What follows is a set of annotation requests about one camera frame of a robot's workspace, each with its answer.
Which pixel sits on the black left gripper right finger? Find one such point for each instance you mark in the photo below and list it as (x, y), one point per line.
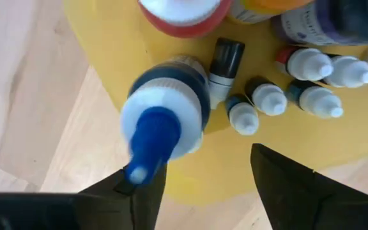
(315, 207)

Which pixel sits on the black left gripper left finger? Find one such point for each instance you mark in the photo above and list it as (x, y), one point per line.
(59, 214)

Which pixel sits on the small white-capped coloring bottle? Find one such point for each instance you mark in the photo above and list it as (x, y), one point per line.
(243, 118)
(308, 64)
(318, 102)
(225, 60)
(350, 72)
(268, 99)

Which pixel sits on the blue food coloring bottle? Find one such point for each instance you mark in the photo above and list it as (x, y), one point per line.
(165, 127)

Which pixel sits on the orange-red food coloring bottle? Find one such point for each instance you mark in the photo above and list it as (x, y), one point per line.
(184, 19)

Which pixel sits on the yellow plastic bin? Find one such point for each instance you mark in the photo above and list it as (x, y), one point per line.
(235, 159)

